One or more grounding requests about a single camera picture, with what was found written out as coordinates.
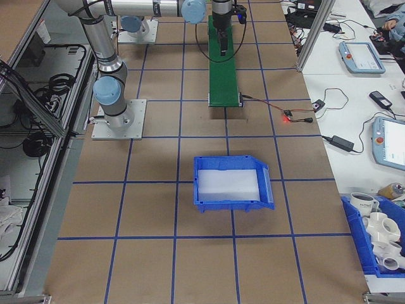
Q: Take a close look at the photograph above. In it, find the green belt conveyor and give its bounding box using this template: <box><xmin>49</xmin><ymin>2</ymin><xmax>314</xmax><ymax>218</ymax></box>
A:
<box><xmin>207</xmin><ymin>15</ymin><xmax>244</xmax><ymax>109</ymax></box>

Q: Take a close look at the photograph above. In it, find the blue-grey teach pendant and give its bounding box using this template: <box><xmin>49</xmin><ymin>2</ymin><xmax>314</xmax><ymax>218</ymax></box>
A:
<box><xmin>370</xmin><ymin>116</ymin><xmax>405</xmax><ymax>167</ymax></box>
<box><xmin>338</xmin><ymin>41</ymin><xmax>387</xmax><ymax>75</ymax></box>

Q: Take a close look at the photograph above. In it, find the black handheld phone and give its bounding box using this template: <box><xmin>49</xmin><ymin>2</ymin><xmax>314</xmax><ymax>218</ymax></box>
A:
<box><xmin>369</xmin><ymin>91</ymin><xmax>394</xmax><ymax>110</ymax></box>

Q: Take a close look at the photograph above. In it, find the white printed mug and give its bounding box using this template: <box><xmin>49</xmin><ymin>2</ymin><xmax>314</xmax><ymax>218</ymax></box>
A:
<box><xmin>349</xmin><ymin>192</ymin><xmax>380</xmax><ymax>220</ymax></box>

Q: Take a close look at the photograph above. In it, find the yellow bottle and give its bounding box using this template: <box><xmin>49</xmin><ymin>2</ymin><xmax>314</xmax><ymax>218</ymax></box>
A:
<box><xmin>378</xmin><ymin>182</ymin><xmax>405</xmax><ymax>201</ymax></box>

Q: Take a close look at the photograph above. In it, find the blue plastic parts bin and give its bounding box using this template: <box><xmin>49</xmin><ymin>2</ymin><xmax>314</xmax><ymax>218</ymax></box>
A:
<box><xmin>340</xmin><ymin>194</ymin><xmax>405</xmax><ymax>279</ymax></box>

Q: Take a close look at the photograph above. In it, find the white PVC pipe fitting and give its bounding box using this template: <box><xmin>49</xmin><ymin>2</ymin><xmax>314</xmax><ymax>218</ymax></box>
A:
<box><xmin>371</xmin><ymin>240</ymin><xmax>405</xmax><ymax>272</ymax></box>
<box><xmin>362</xmin><ymin>211</ymin><xmax>403</xmax><ymax>245</ymax></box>

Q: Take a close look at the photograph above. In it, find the white crumpled cloth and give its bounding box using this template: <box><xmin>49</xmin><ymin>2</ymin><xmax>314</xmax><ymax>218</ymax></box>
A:
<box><xmin>0</xmin><ymin>175</ymin><xmax>25</xmax><ymax>242</ymax></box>

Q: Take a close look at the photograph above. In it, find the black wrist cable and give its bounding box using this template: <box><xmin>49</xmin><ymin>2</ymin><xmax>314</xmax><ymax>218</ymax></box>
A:
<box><xmin>194</xmin><ymin>21</ymin><xmax>248</xmax><ymax>63</ymax></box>

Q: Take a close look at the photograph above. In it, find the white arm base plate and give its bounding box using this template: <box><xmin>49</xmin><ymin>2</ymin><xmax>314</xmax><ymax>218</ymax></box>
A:
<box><xmin>117</xmin><ymin>19</ymin><xmax>159</xmax><ymax>44</ymax></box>
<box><xmin>91</xmin><ymin>99</ymin><xmax>148</xmax><ymax>141</ymax></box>

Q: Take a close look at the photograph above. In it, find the red and black wire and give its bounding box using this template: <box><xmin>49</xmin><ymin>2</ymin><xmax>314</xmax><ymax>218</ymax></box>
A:
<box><xmin>242</xmin><ymin>93</ymin><xmax>314</xmax><ymax>125</ymax></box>

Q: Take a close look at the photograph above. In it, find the aluminium profile post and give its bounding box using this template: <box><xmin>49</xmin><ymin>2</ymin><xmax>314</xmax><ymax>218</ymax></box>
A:
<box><xmin>296</xmin><ymin>0</ymin><xmax>335</xmax><ymax>73</ymax></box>

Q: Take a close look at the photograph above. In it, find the black coiled cable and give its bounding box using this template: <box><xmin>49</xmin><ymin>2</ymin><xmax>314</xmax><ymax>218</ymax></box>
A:
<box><xmin>22</xmin><ymin>132</ymin><xmax>49</xmax><ymax>160</ymax></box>
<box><xmin>33</xmin><ymin>73</ymin><xmax>77</xmax><ymax>106</ymax></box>

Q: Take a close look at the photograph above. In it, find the V-shaped metal bar frame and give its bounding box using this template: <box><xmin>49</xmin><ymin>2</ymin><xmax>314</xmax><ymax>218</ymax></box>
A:
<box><xmin>0</xmin><ymin>0</ymin><xmax>99</xmax><ymax>296</ymax></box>

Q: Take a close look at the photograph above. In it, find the aluminium table corner rail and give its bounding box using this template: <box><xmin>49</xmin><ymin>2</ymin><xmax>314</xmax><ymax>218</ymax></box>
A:
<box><xmin>362</xmin><ymin>291</ymin><xmax>405</xmax><ymax>304</ymax></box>

